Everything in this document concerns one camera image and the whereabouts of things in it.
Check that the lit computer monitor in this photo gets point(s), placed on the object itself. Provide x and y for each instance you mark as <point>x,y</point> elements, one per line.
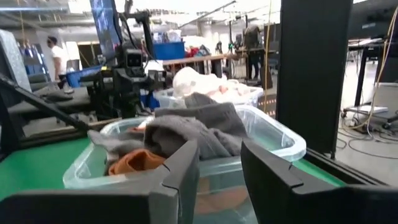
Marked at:
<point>105,28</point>

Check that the plain grey towel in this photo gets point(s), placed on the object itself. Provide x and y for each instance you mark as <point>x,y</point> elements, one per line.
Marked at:
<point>118,144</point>

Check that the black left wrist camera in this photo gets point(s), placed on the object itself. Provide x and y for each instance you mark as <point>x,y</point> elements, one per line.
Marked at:
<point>134,59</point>

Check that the wooden workbench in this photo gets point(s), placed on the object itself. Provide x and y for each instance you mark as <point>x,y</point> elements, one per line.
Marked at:
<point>202,58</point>

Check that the blue storage tub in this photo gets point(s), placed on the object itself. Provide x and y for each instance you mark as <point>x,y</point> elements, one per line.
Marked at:
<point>169,50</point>
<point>81,76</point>

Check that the person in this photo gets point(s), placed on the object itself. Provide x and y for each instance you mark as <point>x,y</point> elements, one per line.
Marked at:
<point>57,59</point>
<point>252,46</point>

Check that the grey foam board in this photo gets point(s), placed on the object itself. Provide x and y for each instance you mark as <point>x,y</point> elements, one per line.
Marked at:
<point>12,59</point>

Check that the grey desk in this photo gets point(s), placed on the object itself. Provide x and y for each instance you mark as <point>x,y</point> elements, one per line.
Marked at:
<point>62,98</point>

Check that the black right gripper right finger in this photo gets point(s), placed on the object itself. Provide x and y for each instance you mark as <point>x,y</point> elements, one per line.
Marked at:
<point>267,186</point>

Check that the black desk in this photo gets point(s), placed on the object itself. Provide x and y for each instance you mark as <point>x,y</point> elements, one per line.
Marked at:
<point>373,28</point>

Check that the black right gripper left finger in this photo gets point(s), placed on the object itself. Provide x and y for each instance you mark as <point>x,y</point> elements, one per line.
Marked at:
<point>183,186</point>

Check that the grey towel with white label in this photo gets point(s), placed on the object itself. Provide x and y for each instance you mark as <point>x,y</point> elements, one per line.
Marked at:
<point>192,133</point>

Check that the orange towel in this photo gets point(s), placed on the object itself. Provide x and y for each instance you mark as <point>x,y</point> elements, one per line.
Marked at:
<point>136,161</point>
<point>220,196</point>

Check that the clear plastic bin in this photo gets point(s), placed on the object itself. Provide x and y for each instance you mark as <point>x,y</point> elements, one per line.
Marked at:
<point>273,137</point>
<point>164,99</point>

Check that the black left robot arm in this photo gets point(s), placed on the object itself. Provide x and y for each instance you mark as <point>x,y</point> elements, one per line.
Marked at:
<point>105,96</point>

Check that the black panel screen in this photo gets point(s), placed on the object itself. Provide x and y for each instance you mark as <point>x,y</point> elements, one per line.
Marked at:
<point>314,77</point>

